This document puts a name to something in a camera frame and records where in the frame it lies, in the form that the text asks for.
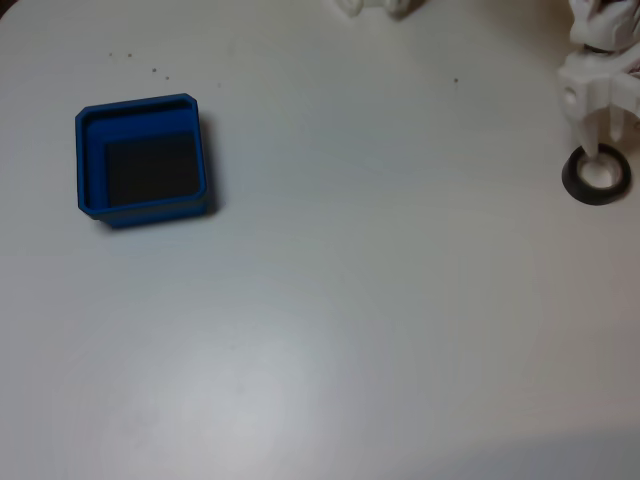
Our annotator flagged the black tape roll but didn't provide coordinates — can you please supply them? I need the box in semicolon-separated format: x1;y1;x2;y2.
562;142;632;207

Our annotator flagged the blue square box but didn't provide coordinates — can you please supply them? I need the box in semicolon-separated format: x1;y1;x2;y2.
74;92;217;230

